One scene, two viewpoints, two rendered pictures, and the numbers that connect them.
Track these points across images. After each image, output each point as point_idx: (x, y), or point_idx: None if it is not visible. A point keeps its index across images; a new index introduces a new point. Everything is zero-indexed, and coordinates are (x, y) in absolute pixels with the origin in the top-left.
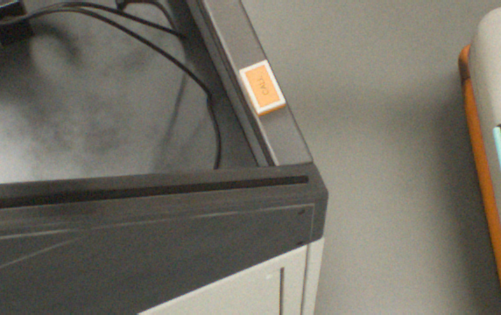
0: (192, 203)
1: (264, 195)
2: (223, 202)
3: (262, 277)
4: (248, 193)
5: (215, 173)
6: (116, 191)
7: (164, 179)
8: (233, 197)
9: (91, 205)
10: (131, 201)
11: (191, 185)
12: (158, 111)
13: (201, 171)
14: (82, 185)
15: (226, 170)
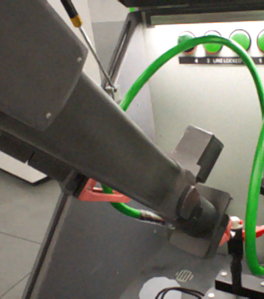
0: (41, 247)
1: (23, 295)
2: (33, 266)
3: None
4: (28, 285)
5: (43, 272)
6: (59, 207)
7: (54, 239)
8: (31, 273)
9: (62, 195)
10: (55, 215)
11: (44, 248)
12: None
13: (47, 264)
14: (69, 197)
15: (41, 281)
